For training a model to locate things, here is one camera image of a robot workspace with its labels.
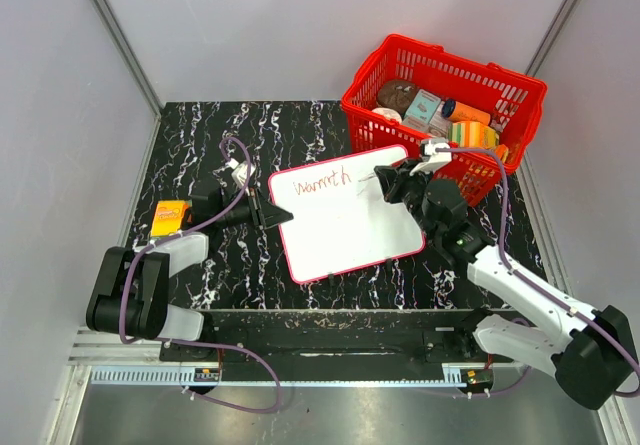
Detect pink framed whiteboard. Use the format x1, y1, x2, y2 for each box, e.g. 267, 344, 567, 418
268, 145, 426, 285

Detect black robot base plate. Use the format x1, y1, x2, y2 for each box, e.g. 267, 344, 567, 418
203, 310, 487, 382

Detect red plastic shopping basket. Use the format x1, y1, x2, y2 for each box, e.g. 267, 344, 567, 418
341, 34, 547, 206

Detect orange bottle with blue cap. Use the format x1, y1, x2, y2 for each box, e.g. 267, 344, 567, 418
441, 99, 492, 126

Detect brown bread loaf package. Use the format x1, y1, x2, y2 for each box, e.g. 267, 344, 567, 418
376, 79, 419, 114

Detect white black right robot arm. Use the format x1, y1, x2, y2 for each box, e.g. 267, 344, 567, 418
374, 159, 639, 410

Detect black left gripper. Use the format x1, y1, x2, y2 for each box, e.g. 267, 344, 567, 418
216, 185, 292, 232

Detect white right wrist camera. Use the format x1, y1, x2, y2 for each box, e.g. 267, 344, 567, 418
410, 137, 451, 176

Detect teal white small box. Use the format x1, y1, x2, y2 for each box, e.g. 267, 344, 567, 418
404, 89, 442, 124

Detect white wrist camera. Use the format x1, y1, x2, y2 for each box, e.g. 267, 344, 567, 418
227, 159, 253, 189
410, 137, 451, 176

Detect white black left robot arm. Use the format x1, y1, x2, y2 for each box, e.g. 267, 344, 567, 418
86, 187, 293, 361

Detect yellow green sponge pack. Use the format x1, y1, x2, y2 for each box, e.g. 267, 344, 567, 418
449, 121, 499, 149

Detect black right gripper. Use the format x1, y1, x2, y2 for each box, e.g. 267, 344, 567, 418
377, 158, 439, 240

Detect orange yellow snack box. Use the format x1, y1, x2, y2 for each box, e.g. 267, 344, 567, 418
150, 200, 190, 239

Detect white slotted cable duct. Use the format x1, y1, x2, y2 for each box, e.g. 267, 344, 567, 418
91, 366, 220, 386

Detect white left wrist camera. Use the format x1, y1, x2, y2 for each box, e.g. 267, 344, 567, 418
227, 159, 253, 189

